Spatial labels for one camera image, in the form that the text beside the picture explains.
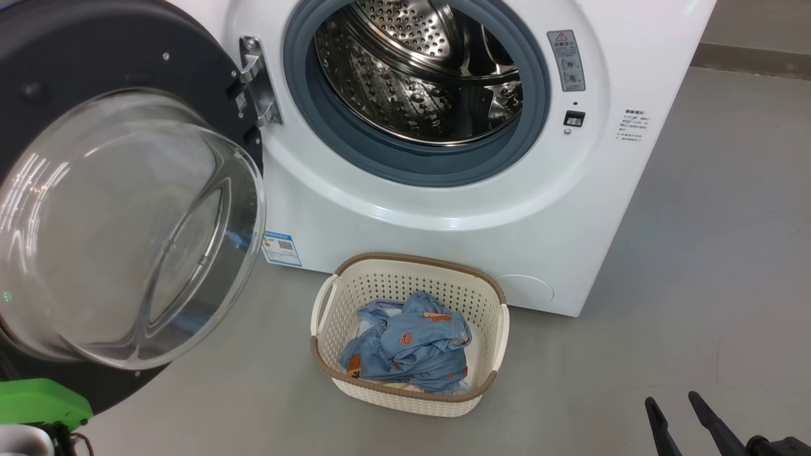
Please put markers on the white front-load washing machine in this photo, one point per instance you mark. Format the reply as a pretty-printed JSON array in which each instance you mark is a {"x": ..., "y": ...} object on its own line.
[{"x": 443, "y": 240}]

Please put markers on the blue energy label sticker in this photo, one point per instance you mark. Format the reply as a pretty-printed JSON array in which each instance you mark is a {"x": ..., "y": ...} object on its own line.
[{"x": 282, "y": 249}]

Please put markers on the cream perforated laundry basket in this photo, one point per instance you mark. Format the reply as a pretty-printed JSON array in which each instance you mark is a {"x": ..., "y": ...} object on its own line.
[{"x": 405, "y": 402}]

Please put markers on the black round glass washer door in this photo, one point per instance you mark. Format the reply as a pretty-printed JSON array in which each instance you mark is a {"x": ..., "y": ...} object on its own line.
[{"x": 76, "y": 57}]

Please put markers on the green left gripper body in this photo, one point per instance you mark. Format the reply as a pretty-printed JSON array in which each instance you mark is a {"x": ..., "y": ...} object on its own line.
[{"x": 38, "y": 402}]

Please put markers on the round white filter cover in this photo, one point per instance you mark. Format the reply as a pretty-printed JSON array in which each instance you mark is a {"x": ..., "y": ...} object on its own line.
[{"x": 526, "y": 289}]

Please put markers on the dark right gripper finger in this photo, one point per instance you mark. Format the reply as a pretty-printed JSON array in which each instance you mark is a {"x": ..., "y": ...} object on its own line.
[
  {"x": 719, "y": 430},
  {"x": 662, "y": 434}
]

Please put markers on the cream blue orange garment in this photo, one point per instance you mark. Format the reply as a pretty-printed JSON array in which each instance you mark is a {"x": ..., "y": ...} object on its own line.
[{"x": 366, "y": 328}]

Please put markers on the blue garment with orange patches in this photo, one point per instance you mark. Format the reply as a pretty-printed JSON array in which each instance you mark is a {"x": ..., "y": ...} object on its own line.
[{"x": 418, "y": 348}]

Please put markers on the grey warning sticker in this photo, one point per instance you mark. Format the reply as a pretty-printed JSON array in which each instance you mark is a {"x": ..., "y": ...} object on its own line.
[{"x": 566, "y": 60}]

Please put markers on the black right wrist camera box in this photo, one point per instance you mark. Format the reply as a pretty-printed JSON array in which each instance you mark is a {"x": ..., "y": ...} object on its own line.
[{"x": 782, "y": 447}]

